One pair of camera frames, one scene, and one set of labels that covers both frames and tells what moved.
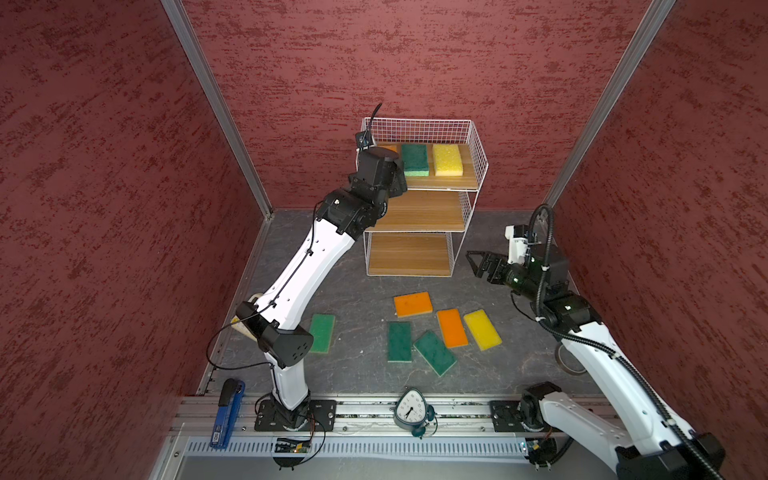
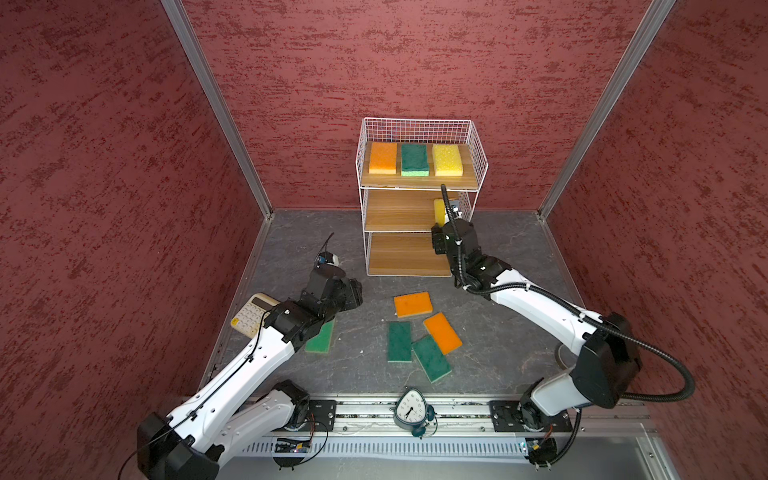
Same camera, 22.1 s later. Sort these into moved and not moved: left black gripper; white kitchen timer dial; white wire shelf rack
Moved: left black gripper
Not moved: white wire shelf rack; white kitchen timer dial
